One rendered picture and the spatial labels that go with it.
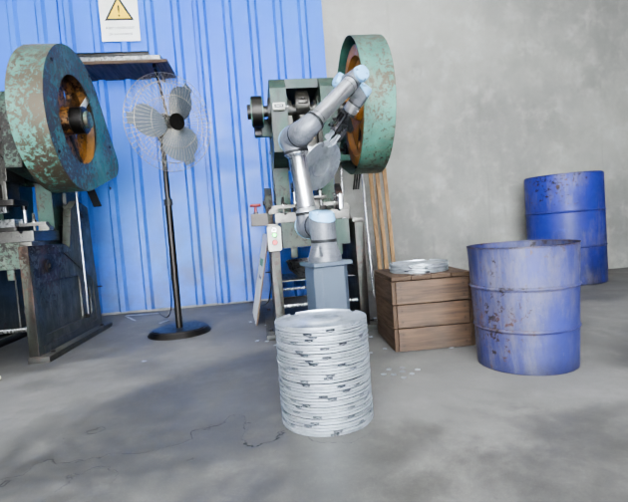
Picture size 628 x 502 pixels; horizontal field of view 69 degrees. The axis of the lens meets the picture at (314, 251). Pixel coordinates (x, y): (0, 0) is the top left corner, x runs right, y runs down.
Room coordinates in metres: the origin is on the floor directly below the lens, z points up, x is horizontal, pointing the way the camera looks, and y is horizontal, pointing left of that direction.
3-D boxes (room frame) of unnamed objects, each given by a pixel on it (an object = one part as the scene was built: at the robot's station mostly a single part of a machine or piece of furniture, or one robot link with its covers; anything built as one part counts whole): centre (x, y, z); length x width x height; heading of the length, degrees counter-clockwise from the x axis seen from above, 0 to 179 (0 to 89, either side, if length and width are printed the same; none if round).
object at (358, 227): (3.01, -0.24, 0.45); 0.92 x 0.12 x 0.90; 7
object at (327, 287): (2.06, -0.05, 0.23); 0.19 x 0.19 x 0.45; 22
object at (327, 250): (2.06, -0.05, 0.50); 0.15 x 0.15 x 0.10
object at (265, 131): (2.83, 0.26, 1.31); 0.22 x 0.12 x 0.22; 7
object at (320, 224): (2.07, -0.04, 0.62); 0.13 x 0.12 x 0.14; 25
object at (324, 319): (1.43, 0.00, 0.32); 0.29 x 0.29 x 0.01
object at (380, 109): (2.98, -0.31, 1.33); 1.03 x 0.28 x 0.82; 7
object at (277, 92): (2.98, 0.03, 0.83); 0.79 x 0.43 x 1.34; 7
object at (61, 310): (3.00, 1.77, 0.87); 1.53 x 0.99 x 1.74; 5
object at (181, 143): (3.21, 0.96, 0.80); 1.24 x 0.65 x 1.59; 7
